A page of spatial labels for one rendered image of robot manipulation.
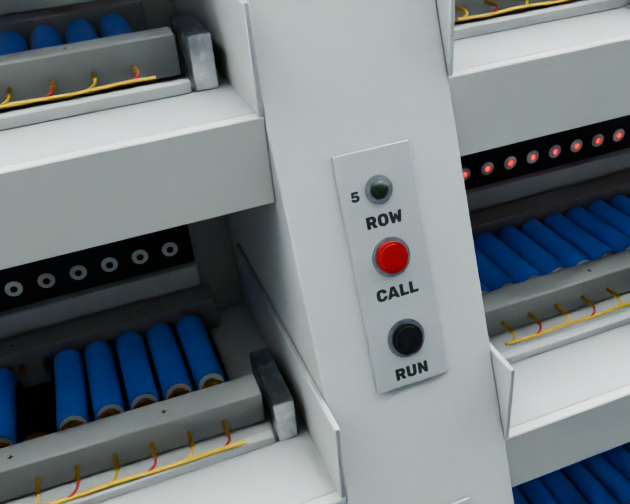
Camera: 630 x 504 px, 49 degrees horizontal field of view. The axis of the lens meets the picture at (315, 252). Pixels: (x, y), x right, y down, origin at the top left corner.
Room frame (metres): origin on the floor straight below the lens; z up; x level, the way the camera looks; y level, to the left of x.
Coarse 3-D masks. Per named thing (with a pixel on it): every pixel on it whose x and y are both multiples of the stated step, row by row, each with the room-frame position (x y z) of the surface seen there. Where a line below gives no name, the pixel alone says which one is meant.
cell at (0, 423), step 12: (0, 372) 0.42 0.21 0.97; (12, 372) 0.42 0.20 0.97; (0, 384) 0.41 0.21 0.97; (12, 384) 0.41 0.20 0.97; (0, 396) 0.40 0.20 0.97; (12, 396) 0.40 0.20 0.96; (0, 408) 0.39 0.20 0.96; (12, 408) 0.39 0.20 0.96; (0, 420) 0.38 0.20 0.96; (12, 420) 0.38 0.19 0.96; (0, 432) 0.37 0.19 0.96; (12, 432) 0.37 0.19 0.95; (12, 444) 0.37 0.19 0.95
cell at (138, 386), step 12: (120, 336) 0.44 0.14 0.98; (132, 336) 0.44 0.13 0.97; (120, 348) 0.43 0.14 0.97; (132, 348) 0.42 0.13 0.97; (144, 348) 0.43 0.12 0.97; (120, 360) 0.42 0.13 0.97; (132, 360) 0.41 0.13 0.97; (144, 360) 0.42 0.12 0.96; (132, 372) 0.40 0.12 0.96; (144, 372) 0.40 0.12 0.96; (132, 384) 0.39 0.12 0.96; (144, 384) 0.39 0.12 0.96; (132, 396) 0.39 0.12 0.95; (144, 396) 0.39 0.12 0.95; (156, 396) 0.39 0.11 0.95; (132, 408) 0.39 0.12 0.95
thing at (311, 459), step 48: (96, 288) 0.46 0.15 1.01; (144, 288) 0.47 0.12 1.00; (0, 336) 0.44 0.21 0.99; (240, 336) 0.45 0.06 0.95; (288, 336) 0.37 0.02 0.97; (288, 384) 0.39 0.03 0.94; (240, 432) 0.37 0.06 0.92; (288, 432) 0.36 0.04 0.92; (336, 432) 0.30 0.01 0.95; (96, 480) 0.35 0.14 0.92; (192, 480) 0.34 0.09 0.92; (240, 480) 0.34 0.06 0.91; (288, 480) 0.34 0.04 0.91; (336, 480) 0.32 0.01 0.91
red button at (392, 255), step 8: (384, 248) 0.33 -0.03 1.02; (392, 248) 0.33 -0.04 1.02; (400, 248) 0.33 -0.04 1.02; (384, 256) 0.33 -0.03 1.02; (392, 256) 0.33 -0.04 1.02; (400, 256) 0.33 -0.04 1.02; (384, 264) 0.33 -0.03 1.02; (392, 264) 0.33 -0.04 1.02; (400, 264) 0.33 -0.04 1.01; (392, 272) 0.33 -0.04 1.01
